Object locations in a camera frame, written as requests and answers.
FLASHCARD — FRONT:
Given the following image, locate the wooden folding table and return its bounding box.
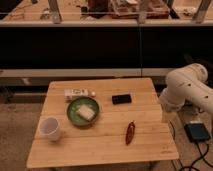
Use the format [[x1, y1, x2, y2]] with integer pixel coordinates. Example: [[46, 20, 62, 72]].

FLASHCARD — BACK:
[[27, 78, 179, 169]]

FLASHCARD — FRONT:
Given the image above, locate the white plastic cup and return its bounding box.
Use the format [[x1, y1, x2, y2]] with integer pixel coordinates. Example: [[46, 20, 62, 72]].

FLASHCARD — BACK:
[[39, 117, 61, 141]]

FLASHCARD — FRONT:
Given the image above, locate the white labelled box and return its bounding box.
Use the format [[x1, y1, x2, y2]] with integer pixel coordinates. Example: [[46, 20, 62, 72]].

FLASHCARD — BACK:
[[64, 89, 88, 99]]

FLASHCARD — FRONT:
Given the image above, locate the green ceramic bowl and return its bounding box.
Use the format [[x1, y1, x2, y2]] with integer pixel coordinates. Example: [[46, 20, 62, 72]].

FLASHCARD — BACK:
[[67, 97, 100, 127]]

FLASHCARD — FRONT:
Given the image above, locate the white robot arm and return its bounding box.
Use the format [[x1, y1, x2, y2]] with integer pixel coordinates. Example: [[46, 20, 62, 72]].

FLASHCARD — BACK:
[[159, 63, 213, 120]]

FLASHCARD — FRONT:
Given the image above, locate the small black box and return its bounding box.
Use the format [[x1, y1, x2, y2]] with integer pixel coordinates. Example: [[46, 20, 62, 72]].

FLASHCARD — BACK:
[[112, 94, 132, 105]]

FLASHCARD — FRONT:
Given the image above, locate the white sponge block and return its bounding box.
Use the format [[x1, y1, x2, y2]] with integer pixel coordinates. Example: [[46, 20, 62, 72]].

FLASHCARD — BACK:
[[77, 105, 95, 121]]

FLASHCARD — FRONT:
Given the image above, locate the black floor cable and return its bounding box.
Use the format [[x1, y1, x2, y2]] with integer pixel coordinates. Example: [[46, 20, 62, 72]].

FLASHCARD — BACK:
[[169, 120, 213, 171]]

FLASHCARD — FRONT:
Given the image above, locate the red chili pepper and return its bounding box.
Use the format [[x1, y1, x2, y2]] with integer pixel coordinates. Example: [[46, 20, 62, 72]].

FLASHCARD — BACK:
[[125, 122, 135, 145]]

